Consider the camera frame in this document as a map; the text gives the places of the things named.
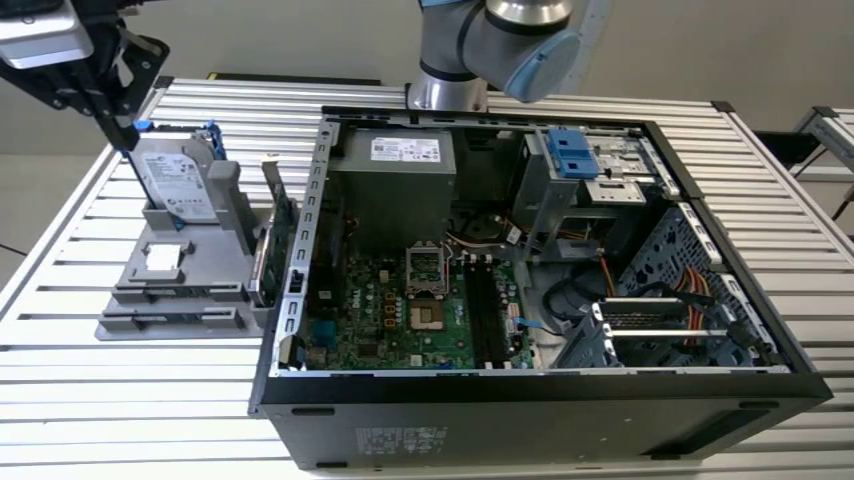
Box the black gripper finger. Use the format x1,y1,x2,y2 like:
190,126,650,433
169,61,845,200
119,34,173,121
0,62,142,151

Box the dark blue RAM stick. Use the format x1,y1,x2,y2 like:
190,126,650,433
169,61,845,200
110,310,236,325

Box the hard disk in blue carrier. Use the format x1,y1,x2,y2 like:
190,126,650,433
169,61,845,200
110,117,233,231

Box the silver CPU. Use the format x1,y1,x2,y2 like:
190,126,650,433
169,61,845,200
143,243,183,271

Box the green graphics card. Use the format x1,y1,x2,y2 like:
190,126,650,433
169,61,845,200
246,154,300,309

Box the grey plastic parts rack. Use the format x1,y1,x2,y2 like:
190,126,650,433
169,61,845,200
94,159,280,344

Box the grey power supply unit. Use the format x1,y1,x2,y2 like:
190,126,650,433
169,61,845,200
332,127,460,251

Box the black expansion slot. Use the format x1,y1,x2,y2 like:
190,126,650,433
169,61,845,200
312,252,342,321

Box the green motherboard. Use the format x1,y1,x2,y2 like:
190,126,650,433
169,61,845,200
304,249,536,371

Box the metal socket cover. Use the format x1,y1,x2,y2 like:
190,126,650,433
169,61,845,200
405,241,448,297

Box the CPU socket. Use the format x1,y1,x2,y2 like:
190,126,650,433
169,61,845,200
409,298,448,332

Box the blue plastic drive latch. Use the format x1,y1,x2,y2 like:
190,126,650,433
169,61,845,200
545,128,598,179

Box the metal drive cage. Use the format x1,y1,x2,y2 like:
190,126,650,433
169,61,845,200
513,127,676,261

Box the black open PC case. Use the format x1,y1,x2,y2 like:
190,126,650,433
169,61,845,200
248,103,836,471

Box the metal disk bay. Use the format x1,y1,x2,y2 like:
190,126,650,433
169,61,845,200
553,294,736,369

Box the black rectangular block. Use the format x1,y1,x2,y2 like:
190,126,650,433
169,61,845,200
753,130,821,169

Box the aluminium slat side table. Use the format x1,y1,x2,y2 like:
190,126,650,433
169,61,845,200
792,105,854,184

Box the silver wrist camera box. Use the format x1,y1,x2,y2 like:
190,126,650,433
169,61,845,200
0,4,97,70

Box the black looped cable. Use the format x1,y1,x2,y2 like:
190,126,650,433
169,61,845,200
544,274,606,337

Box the thin orange wires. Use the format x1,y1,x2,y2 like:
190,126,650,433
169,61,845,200
558,227,617,301

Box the black flat data cable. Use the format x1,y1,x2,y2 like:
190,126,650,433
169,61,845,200
624,281,720,307

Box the orange yellow red wire bundle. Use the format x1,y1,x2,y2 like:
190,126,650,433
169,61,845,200
673,267,716,346

